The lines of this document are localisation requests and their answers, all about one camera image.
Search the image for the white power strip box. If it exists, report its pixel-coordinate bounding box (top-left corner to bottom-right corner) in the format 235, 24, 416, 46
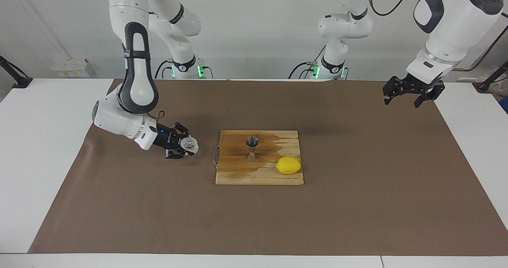
52, 58, 91, 78

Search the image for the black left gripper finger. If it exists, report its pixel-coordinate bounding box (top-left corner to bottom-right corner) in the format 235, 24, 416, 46
414, 81, 445, 109
383, 76, 406, 106

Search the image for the yellow lemon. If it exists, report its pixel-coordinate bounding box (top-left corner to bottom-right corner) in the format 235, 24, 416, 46
276, 156, 302, 175

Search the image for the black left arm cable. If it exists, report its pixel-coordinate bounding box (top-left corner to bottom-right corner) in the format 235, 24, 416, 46
364, 0, 508, 72

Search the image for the steel double jigger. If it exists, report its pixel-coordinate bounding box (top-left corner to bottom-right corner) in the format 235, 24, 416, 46
246, 136, 260, 162

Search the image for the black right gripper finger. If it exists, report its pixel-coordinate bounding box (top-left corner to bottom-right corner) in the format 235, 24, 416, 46
171, 121, 191, 139
165, 147, 190, 160

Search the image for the wooden cutting board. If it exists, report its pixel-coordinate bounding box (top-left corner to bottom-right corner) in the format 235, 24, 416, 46
213, 130, 305, 185

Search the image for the clear plastic cup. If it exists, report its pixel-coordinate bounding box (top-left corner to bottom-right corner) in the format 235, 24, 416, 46
180, 136, 199, 156

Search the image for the brown table mat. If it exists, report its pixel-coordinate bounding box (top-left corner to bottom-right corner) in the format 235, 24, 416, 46
28, 79, 508, 256

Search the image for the black clamp stand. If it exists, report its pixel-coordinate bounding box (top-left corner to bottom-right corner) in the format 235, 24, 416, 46
472, 60, 508, 93
0, 56, 33, 89

